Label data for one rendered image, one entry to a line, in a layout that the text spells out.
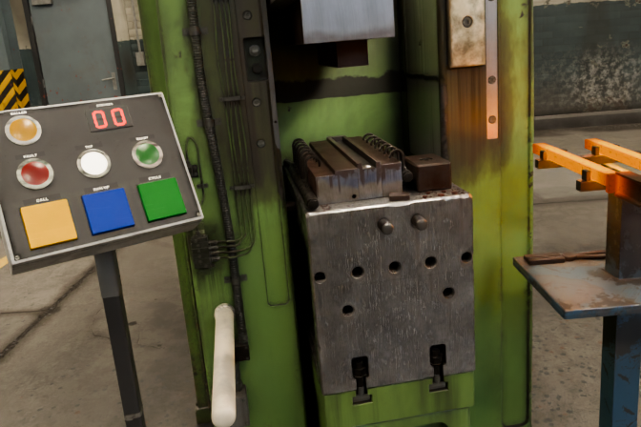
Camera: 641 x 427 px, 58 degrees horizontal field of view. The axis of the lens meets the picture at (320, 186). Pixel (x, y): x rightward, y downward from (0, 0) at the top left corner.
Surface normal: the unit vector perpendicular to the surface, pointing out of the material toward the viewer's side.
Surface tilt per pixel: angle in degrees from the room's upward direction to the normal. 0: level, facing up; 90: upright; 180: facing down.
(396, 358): 90
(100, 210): 60
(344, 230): 90
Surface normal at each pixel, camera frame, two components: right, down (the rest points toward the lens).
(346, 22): 0.15, 0.22
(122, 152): 0.44, -0.35
